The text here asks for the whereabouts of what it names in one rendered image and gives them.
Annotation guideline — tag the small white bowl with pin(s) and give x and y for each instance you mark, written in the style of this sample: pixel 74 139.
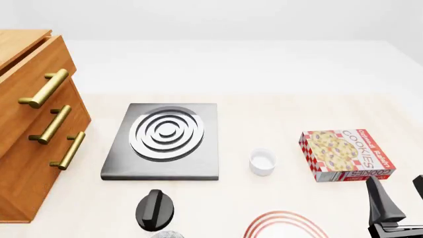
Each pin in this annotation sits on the small white bowl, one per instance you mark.
pixel 262 164

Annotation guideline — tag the round black stove knob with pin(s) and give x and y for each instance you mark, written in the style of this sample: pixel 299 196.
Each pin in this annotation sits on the round black stove knob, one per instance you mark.
pixel 154 210

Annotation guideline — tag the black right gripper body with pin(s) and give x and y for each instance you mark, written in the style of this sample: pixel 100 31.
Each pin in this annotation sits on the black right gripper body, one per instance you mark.
pixel 396 231

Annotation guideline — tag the white plate with red rings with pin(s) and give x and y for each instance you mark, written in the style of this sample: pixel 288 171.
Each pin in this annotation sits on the white plate with red rings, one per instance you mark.
pixel 264 220

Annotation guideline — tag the flat stove plate with rings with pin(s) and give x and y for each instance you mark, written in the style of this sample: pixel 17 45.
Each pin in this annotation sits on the flat stove plate with rings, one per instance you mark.
pixel 165 166

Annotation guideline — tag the grey patterned bowl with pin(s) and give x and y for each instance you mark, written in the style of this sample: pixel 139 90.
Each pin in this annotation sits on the grey patterned bowl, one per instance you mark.
pixel 169 235

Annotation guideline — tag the wooden cabinet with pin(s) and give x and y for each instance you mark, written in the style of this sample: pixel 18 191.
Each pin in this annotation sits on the wooden cabinet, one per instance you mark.
pixel 20 47

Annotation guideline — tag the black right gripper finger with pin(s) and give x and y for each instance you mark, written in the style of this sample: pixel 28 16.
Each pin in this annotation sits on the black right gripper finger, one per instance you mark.
pixel 383 205
pixel 419 187

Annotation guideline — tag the red white cookies box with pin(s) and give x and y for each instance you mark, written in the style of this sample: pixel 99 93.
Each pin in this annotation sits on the red white cookies box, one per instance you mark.
pixel 343 151

